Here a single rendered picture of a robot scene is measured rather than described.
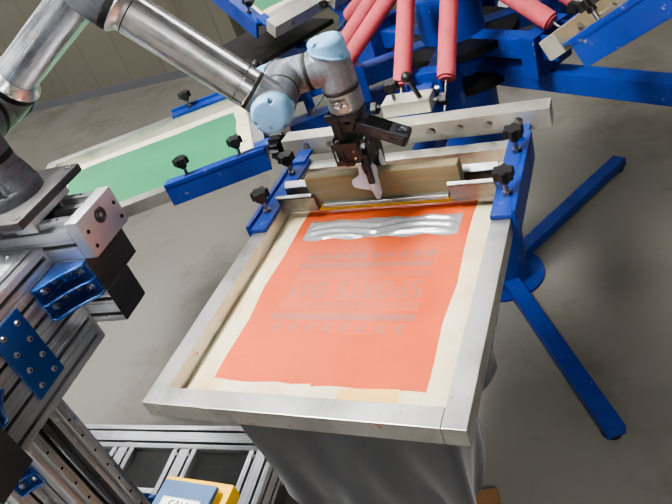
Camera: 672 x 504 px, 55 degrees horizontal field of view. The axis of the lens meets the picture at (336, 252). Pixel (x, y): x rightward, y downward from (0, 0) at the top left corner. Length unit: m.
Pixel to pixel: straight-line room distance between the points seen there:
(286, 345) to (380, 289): 0.21
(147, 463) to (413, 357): 1.36
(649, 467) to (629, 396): 0.25
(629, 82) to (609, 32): 0.40
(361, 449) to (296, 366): 0.20
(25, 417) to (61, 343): 0.17
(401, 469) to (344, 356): 0.26
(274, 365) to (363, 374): 0.18
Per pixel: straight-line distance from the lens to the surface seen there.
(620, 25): 1.44
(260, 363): 1.20
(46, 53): 1.45
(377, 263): 1.31
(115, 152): 2.44
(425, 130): 1.59
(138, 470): 2.29
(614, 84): 1.86
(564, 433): 2.14
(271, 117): 1.18
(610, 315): 2.46
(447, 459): 1.18
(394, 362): 1.10
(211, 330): 1.30
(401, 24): 1.88
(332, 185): 1.45
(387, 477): 1.30
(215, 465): 2.14
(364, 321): 1.19
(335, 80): 1.29
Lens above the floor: 1.73
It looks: 34 degrees down
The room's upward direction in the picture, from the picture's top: 21 degrees counter-clockwise
